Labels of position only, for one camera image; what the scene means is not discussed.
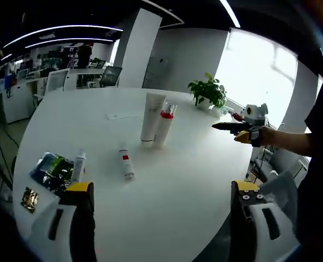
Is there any long light strip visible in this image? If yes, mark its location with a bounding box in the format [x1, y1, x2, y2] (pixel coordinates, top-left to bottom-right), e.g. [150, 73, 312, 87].
[24, 38, 115, 49]
[3, 25, 124, 49]
[220, 0, 241, 28]

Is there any white skincare tube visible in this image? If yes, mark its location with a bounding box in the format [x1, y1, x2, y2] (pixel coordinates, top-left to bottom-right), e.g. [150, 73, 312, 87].
[140, 92, 167, 142]

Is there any white skincare pump bottle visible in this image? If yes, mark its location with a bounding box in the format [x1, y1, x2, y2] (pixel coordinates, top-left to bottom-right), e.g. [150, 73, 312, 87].
[153, 100, 178, 145]

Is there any dark mesh office chair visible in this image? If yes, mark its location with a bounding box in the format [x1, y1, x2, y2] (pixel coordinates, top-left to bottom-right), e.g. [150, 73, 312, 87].
[99, 65, 123, 88]

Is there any thin black cable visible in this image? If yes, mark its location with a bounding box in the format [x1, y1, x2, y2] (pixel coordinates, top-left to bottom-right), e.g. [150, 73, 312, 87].
[255, 146, 267, 181]

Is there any person's right hand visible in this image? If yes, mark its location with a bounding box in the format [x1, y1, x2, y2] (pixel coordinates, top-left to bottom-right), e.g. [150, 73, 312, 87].
[259, 126, 277, 147]

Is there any small clear skincare bottle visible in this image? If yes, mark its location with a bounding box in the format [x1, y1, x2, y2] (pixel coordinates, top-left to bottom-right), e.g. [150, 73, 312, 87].
[70, 148, 87, 184]

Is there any potted green plant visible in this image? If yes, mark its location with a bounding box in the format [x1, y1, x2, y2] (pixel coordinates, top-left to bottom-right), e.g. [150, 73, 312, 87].
[187, 72, 227, 110]

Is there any white socket panel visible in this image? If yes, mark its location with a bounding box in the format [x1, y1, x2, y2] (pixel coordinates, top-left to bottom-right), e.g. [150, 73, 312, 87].
[106, 112, 139, 121]

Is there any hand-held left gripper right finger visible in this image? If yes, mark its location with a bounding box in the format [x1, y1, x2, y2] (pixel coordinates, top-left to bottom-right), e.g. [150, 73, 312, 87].
[226, 180, 301, 262]

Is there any slim red-label skincare bottle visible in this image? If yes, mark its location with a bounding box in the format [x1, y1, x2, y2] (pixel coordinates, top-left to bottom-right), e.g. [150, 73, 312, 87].
[118, 141, 136, 180]

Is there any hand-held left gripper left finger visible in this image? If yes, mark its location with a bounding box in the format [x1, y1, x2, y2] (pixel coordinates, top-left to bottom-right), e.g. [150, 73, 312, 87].
[31, 182, 98, 262]

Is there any person in black shirt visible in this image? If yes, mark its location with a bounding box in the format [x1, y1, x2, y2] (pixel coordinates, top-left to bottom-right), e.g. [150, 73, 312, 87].
[295, 76, 323, 246]

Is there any gold foil packet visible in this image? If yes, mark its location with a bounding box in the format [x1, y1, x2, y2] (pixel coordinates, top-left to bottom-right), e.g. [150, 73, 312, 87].
[20, 186, 39, 211]

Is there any large window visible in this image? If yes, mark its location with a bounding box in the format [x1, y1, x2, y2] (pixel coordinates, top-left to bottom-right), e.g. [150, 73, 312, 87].
[214, 27, 298, 129]

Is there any white mesh office chair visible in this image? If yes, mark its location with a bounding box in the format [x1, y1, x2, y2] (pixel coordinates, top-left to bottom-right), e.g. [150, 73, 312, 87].
[45, 68, 71, 97]

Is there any black green sachet packet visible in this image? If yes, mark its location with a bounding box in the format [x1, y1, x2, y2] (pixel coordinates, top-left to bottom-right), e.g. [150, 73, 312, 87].
[42, 158, 76, 197]

